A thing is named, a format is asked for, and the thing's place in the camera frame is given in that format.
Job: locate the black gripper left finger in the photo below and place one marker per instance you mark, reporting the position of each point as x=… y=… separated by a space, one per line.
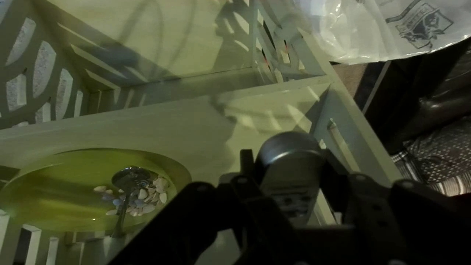
x=251 y=186

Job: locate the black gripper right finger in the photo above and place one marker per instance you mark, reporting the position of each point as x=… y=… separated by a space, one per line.
x=339 y=192

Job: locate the grey remote control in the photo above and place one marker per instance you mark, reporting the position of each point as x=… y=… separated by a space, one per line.
x=289 y=156

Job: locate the white ornate shelf unit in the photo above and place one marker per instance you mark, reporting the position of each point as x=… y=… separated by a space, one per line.
x=172 y=127

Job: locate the patterned throw pillow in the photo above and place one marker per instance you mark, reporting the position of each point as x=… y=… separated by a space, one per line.
x=442 y=156

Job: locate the dark speckled clump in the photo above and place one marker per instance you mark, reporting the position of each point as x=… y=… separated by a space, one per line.
x=133 y=189

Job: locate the black leather sofa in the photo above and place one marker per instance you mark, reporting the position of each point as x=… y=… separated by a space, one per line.
x=442 y=98

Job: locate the green plate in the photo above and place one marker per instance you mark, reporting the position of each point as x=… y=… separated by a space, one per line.
x=60 y=196

